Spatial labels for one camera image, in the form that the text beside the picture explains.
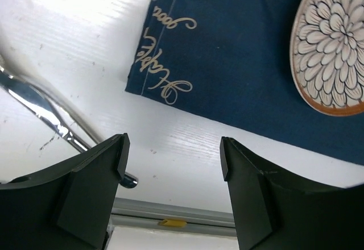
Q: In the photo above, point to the silver table knife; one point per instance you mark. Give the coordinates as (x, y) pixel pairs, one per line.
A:
(48, 110)

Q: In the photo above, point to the blue fish placemat cloth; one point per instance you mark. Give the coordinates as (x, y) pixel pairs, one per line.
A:
(227, 60)

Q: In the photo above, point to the aluminium front rail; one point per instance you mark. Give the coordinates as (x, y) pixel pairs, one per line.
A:
(132, 213)

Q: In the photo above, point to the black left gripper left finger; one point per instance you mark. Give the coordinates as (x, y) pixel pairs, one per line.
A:
(66, 205)

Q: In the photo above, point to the silver fork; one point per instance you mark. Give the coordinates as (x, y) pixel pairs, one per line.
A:
(12, 69)

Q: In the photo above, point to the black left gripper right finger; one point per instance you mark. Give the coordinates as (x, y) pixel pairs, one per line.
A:
(274, 208)

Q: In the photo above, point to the floral ceramic plate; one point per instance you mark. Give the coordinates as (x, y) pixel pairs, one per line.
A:
(326, 55)

